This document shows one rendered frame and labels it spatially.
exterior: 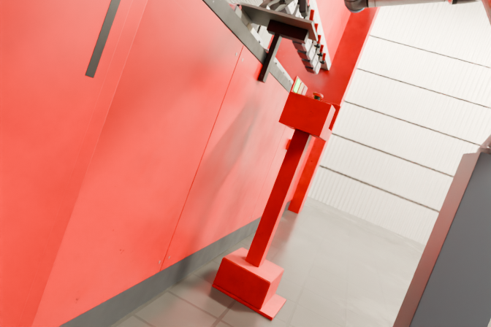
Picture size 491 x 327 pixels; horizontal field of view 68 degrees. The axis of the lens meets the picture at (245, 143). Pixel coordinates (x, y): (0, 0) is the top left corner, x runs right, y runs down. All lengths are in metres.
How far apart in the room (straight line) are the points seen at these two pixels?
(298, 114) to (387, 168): 3.68
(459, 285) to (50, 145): 1.12
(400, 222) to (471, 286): 3.75
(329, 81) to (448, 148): 2.08
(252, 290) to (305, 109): 0.67
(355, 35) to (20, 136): 3.34
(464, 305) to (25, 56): 1.21
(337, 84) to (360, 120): 1.54
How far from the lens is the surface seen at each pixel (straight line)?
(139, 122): 0.77
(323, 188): 4.95
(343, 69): 3.52
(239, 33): 1.06
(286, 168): 1.39
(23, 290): 0.57
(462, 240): 1.25
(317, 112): 1.31
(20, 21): 0.40
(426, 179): 5.00
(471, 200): 1.24
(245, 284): 1.42
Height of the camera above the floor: 0.61
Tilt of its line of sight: 3 degrees down
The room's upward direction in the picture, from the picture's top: 21 degrees clockwise
